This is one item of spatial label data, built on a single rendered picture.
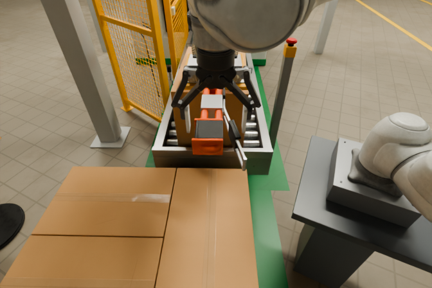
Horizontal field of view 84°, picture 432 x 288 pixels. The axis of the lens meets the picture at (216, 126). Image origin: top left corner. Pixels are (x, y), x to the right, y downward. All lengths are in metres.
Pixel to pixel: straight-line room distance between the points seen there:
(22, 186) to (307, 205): 2.15
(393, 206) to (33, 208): 2.21
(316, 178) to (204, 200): 0.54
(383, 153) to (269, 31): 0.79
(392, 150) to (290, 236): 1.07
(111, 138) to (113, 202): 1.20
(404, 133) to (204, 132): 0.64
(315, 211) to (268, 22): 0.90
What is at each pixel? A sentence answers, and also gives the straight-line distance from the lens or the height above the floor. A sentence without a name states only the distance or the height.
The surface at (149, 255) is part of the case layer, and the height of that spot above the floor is 0.54.
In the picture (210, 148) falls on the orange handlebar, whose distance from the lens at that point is 0.56.
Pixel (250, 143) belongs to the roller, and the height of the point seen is 0.55.
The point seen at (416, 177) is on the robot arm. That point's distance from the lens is 0.91.
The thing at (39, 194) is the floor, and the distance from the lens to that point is 2.37.
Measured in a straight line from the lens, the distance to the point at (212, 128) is 0.59.
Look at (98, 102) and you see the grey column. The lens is 2.24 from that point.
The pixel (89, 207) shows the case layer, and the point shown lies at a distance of 1.39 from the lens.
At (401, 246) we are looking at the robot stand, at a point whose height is 0.75.
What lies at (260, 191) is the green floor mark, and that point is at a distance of 1.98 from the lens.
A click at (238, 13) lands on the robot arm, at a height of 1.54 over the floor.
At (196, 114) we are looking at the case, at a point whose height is 0.81.
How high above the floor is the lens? 1.60
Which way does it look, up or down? 40 degrees down
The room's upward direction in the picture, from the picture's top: straight up
